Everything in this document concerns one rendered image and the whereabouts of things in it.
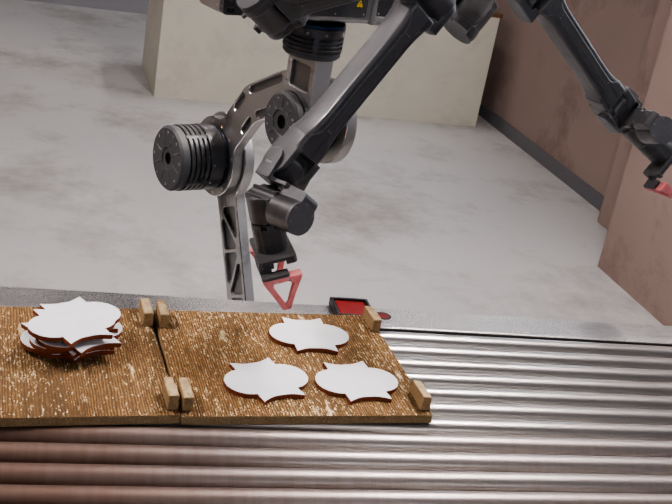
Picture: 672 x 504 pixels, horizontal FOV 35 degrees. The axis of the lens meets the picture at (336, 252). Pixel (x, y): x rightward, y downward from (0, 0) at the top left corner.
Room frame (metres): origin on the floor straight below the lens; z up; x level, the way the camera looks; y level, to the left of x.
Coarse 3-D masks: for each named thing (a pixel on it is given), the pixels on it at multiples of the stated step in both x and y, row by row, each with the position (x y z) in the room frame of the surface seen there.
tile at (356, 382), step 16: (336, 368) 1.60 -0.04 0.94; (352, 368) 1.61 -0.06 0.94; (368, 368) 1.62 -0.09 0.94; (320, 384) 1.53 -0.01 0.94; (336, 384) 1.54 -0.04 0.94; (352, 384) 1.55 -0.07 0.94; (368, 384) 1.56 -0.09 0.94; (384, 384) 1.57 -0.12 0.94; (352, 400) 1.50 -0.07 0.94; (368, 400) 1.52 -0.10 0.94; (384, 400) 1.53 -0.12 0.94
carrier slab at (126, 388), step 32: (0, 320) 1.56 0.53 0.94; (128, 320) 1.65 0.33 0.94; (0, 352) 1.46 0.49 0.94; (32, 352) 1.48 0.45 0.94; (128, 352) 1.54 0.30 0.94; (160, 352) 1.56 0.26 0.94; (0, 384) 1.37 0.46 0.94; (32, 384) 1.39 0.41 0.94; (64, 384) 1.40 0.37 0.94; (96, 384) 1.42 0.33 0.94; (128, 384) 1.44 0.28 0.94; (160, 384) 1.46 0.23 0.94; (0, 416) 1.29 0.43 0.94; (32, 416) 1.30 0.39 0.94; (64, 416) 1.32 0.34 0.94; (96, 416) 1.34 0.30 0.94; (128, 416) 1.35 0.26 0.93; (160, 416) 1.37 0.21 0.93
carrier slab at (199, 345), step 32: (192, 320) 1.69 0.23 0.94; (224, 320) 1.71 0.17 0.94; (256, 320) 1.74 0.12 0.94; (352, 320) 1.81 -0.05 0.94; (192, 352) 1.58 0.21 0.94; (224, 352) 1.60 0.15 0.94; (256, 352) 1.62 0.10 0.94; (288, 352) 1.64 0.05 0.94; (320, 352) 1.66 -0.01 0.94; (352, 352) 1.68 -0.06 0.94; (384, 352) 1.70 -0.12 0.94; (192, 384) 1.47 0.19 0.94; (192, 416) 1.38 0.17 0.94; (224, 416) 1.40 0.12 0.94; (256, 416) 1.42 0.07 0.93; (288, 416) 1.43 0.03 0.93; (320, 416) 1.45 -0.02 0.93; (352, 416) 1.47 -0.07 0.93; (384, 416) 1.49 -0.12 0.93; (416, 416) 1.51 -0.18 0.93
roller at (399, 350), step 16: (400, 352) 1.76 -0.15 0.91; (416, 352) 1.77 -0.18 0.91; (432, 352) 1.78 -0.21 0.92; (448, 352) 1.79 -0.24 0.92; (464, 352) 1.80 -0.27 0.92; (480, 352) 1.81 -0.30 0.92; (496, 352) 1.82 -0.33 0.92; (512, 352) 1.83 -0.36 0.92; (528, 352) 1.84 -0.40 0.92; (544, 352) 1.86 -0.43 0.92; (640, 368) 1.89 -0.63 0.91; (656, 368) 1.90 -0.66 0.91
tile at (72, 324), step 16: (32, 320) 1.49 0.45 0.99; (48, 320) 1.50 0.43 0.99; (64, 320) 1.51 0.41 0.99; (80, 320) 1.52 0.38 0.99; (96, 320) 1.53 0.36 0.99; (112, 320) 1.54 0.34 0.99; (32, 336) 1.46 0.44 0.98; (48, 336) 1.45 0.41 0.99; (64, 336) 1.46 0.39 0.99; (80, 336) 1.47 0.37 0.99; (96, 336) 1.48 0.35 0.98; (112, 336) 1.49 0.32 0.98
